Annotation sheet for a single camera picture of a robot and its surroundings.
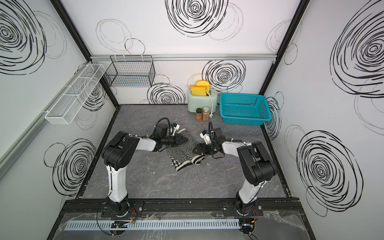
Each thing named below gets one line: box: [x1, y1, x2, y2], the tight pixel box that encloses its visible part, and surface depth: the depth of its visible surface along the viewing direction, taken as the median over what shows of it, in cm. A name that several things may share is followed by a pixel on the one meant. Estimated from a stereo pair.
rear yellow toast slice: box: [196, 80, 211, 93], surface depth 109 cm
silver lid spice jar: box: [202, 106, 210, 122], surface depth 107 cm
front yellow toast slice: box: [190, 85, 207, 96], surface depth 106 cm
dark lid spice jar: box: [196, 108, 203, 122], surface depth 107 cm
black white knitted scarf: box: [166, 128, 206, 172], surface depth 91 cm
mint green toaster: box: [187, 88, 218, 113], surface depth 108 cm
